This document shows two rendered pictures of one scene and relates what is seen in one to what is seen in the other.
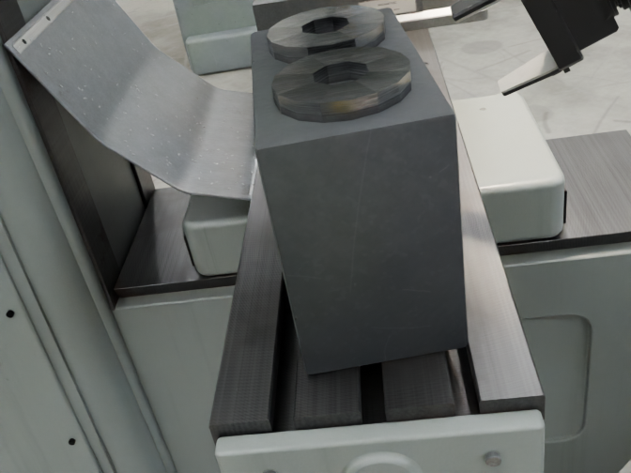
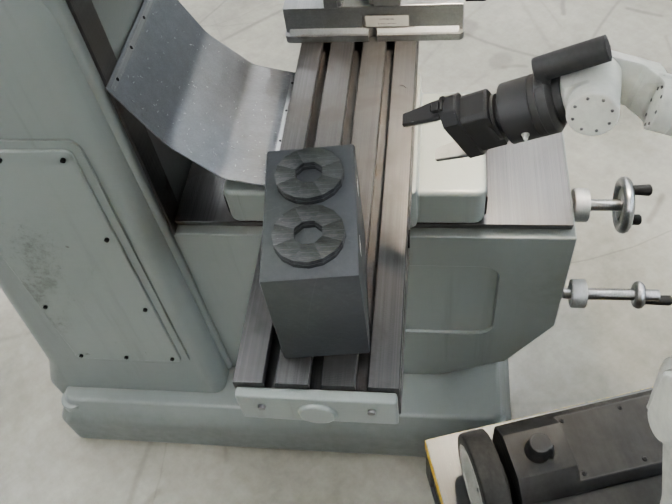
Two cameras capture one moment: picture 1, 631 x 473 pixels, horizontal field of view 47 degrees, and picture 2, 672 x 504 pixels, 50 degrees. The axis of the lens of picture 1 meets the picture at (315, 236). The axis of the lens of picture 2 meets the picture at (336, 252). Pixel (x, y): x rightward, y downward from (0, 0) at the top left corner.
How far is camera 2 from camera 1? 0.52 m
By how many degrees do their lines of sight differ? 19
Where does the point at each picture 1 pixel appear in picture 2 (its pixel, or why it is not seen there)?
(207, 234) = (239, 198)
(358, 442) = (305, 399)
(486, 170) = (436, 174)
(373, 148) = (317, 285)
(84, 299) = (155, 231)
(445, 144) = (354, 285)
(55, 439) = (134, 307)
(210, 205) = not seen: hidden behind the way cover
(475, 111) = not seen: hidden behind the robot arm
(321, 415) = (288, 384)
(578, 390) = (489, 307)
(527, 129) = not seen: hidden behind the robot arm
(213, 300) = (242, 236)
